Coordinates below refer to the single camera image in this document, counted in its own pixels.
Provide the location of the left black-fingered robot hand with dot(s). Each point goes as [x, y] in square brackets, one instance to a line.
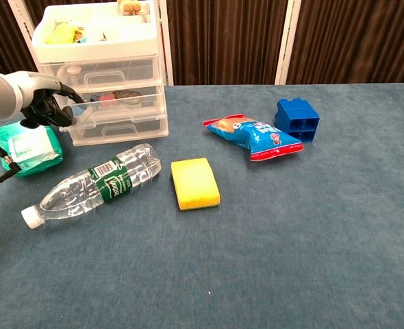
[48, 113]

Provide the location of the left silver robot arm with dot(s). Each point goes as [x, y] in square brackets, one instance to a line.
[0, 96]

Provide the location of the pink block in drawer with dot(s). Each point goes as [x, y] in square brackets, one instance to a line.
[107, 99]

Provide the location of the clear plastic drawer with handle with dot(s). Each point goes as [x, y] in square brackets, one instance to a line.
[120, 130]

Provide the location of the white drawer organizer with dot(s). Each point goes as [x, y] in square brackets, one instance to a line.
[96, 51]

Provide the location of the brown object in drawer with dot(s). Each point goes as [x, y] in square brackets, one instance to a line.
[126, 95]

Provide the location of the green wet wipes pack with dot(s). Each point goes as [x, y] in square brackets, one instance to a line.
[31, 150]

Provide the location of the lime yellow round lid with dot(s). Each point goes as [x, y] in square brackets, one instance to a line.
[59, 37]

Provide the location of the clear water bottle green label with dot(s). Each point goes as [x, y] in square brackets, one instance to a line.
[92, 185]

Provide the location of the brown pleated divider panel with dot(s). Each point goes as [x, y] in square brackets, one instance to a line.
[226, 41]
[0, 37]
[359, 41]
[34, 13]

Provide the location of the pile of tan biscuits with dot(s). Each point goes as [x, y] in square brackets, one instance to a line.
[131, 7]

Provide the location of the yellow sponge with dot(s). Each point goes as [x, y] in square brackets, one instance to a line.
[195, 183]

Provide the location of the blue red snack bag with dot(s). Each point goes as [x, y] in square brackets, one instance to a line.
[253, 135]

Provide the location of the blue-green table mat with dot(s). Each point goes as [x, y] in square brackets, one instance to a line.
[256, 240]

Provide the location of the blue plastic building block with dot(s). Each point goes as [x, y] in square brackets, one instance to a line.
[296, 118]

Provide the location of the white divider post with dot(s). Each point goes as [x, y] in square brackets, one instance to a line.
[287, 41]
[22, 31]
[165, 44]

